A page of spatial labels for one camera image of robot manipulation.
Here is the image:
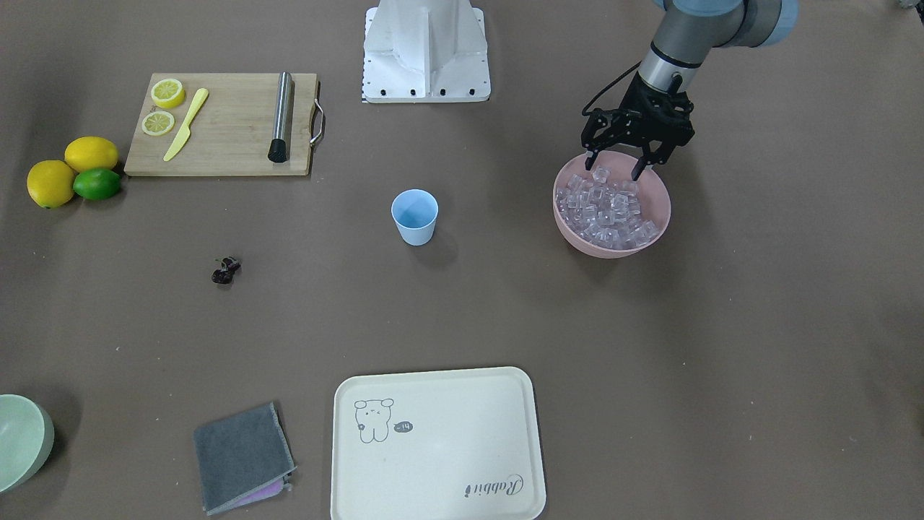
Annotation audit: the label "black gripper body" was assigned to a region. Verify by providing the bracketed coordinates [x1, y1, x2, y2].
[582, 73, 695, 157]

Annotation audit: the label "clear ice cubes pile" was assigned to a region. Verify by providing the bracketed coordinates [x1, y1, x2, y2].
[552, 167, 661, 253]

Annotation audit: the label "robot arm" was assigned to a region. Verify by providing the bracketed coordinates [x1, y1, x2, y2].
[581, 1, 799, 181]

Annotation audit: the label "light blue plastic cup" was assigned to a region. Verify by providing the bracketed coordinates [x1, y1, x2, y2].
[391, 188, 439, 246]

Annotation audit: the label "dark red cherries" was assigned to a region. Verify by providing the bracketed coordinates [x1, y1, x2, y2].
[211, 256, 241, 285]

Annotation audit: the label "pink bowl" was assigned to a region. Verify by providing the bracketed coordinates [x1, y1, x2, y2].
[552, 151, 672, 259]

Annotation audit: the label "cream rabbit tray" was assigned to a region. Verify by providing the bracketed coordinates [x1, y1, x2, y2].
[330, 366, 547, 519]

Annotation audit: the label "bamboo cutting board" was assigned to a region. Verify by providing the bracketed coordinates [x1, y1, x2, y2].
[124, 72, 323, 177]

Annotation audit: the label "lemon half upper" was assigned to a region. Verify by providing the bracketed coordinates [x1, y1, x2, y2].
[149, 78, 186, 109]

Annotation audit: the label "lemon half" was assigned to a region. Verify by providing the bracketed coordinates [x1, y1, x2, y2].
[149, 78, 186, 109]
[141, 110, 175, 137]

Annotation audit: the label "lemon half lower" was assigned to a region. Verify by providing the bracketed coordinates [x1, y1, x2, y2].
[141, 110, 175, 137]

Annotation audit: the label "grey folded cloth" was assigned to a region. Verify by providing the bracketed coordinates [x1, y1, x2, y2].
[193, 402, 297, 516]

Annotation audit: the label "green lime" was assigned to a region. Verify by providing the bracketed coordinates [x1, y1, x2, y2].
[72, 168, 121, 200]

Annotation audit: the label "yellow lemon upper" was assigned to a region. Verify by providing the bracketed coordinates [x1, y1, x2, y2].
[65, 136, 119, 173]

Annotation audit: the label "yellow lemon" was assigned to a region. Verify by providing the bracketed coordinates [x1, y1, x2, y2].
[27, 160, 76, 209]
[65, 136, 119, 173]

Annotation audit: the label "yellow lemon lower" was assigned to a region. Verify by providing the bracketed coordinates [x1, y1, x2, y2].
[27, 160, 76, 209]

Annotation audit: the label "mint green bowl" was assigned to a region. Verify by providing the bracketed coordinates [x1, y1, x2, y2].
[1, 394, 55, 493]

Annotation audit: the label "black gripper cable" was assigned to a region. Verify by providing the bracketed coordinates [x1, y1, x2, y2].
[582, 61, 643, 120]

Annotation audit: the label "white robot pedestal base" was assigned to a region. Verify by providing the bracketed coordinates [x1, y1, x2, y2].
[361, 1, 492, 103]

